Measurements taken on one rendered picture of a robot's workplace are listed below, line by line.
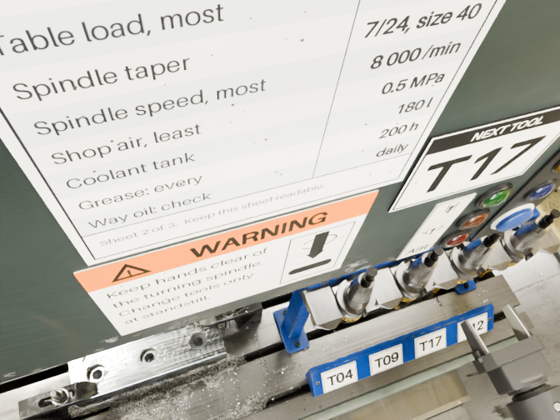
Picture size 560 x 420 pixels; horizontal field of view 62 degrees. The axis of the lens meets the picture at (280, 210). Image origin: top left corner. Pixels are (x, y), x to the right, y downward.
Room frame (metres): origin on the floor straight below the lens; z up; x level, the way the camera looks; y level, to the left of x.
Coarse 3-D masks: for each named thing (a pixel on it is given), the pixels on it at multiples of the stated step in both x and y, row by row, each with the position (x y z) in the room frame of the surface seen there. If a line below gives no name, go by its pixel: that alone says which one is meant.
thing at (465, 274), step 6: (462, 246) 0.41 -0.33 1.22; (450, 252) 0.40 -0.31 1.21; (456, 252) 0.39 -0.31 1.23; (450, 258) 0.38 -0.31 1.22; (456, 258) 0.38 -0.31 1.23; (456, 264) 0.37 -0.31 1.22; (486, 264) 0.38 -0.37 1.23; (456, 270) 0.36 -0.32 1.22; (462, 270) 0.36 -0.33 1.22; (468, 270) 0.36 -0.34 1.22; (474, 270) 0.36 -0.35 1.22; (480, 270) 0.37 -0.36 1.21; (462, 276) 0.36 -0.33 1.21; (468, 276) 0.35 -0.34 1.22; (474, 276) 0.35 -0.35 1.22
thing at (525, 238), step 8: (528, 224) 0.44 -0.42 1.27; (536, 224) 0.43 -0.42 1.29; (512, 232) 0.45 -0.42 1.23; (520, 232) 0.44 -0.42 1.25; (528, 232) 0.43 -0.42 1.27; (536, 232) 0.42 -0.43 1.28; (544, 232) 0.42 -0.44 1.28; (512, 240) 0.43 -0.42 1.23; (520, 240) 0.42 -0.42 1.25; (528, 240) 0.42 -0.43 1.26; (536, 240) 0.42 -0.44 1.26; (520, 248) 0.42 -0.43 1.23; (528, 248) 0.42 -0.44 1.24
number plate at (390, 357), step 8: (400, 344) 0.29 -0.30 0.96; (376, 352) 0.27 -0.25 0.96; (384, 352) 0.27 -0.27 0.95; (392, 352) 0.28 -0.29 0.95; (400, 352) 0.28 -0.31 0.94; (376, 360) 0.26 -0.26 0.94; (384, 360) 0.26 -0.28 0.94; (392, 360) 0.26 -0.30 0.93; (400, 360) 0.27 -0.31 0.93; (376, 368) 0.24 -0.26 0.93; (384, 368) 0.25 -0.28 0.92
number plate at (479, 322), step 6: (486, 312) 0.40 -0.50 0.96; (474, 318) 0.38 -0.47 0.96; (480, 318) 0.39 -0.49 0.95; (486, 318) 0.39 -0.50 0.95; (474, 324) 0.37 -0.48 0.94; (480, 324) 0.38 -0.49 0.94; (486, 324) 0.38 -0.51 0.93; (480, 330) 0.37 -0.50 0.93; (486, 330) 0.37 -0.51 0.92; (462, 336) 0.35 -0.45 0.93
